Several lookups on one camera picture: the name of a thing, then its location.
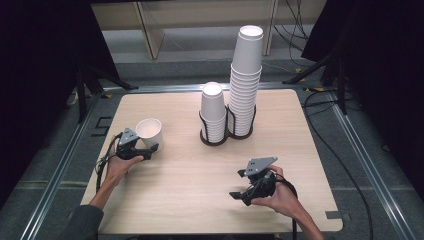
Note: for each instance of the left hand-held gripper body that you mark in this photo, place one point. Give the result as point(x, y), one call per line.
point(128, 150)

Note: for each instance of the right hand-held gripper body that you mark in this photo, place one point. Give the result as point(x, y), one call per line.
point(261, 181)

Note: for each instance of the white paper cup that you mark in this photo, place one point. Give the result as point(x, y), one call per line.
point(150, 128)

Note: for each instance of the short stack of white cups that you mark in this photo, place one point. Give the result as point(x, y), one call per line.
point(212, 106)

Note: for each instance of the tall stack of white cups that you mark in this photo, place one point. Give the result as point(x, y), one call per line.
point(248, 53)

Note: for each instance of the person's left hand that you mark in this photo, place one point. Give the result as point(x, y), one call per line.
point(116, 170)

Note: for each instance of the person's right hand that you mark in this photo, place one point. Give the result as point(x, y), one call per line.
point(283, 200)

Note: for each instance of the black metal stand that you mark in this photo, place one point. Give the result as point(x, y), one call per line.
point(340, 86)
point(81, 96)

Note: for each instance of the dark grey sleeve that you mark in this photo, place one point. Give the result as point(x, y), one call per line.
point(83, 223)

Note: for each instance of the light wooden shelf unit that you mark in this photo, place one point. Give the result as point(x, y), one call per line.
point(150, 33)

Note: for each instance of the black curtain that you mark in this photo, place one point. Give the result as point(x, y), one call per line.
point(383, 66)
point(33, 66)

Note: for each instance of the metal floor rail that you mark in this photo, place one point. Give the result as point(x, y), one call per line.
point(56, 173)
point(373, 166)
point(166, 88)

